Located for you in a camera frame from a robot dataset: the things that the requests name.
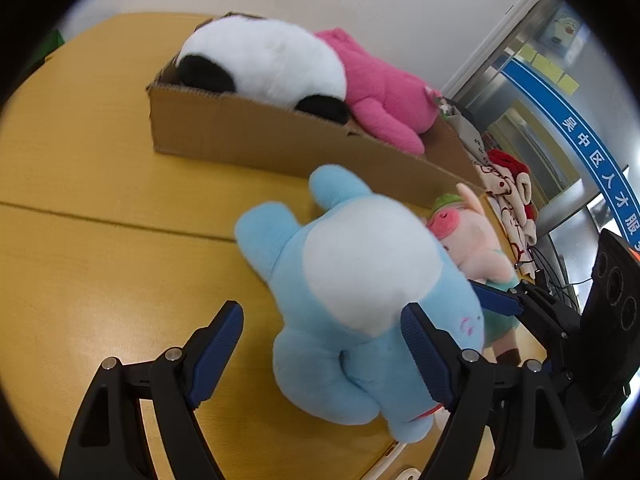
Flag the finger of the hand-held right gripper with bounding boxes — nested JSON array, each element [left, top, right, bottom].
[[470, 279, 583, 358]]

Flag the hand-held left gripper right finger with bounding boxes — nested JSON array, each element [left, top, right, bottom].
[[401, 302, 586, 480]]

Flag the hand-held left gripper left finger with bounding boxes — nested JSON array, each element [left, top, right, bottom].
[[59, 300, 245, 480]]

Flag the pink pig plush toy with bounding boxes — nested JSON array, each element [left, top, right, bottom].
[[425, 182, 524, 367]]

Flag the light blue plush toy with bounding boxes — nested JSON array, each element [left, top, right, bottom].
[[235, 164, 486, 444]]

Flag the brown cardboard box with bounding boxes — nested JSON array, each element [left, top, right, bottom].
[[146, 10, 488, 211]]

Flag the black and white panda plush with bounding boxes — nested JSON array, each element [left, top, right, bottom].
[[176, 17, 352, 124]]

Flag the red hat plush doll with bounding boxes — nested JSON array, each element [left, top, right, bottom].
[[486, 149, 540, 223]]

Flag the blue banner on glass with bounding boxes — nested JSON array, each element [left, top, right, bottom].
[[500, 55, 640, 263]]

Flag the cartoon poster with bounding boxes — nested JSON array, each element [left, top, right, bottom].
[[541, 7, 585, 54]]

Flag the glass door with metal frame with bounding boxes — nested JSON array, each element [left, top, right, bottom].
[[442, 0, 640, 281]]

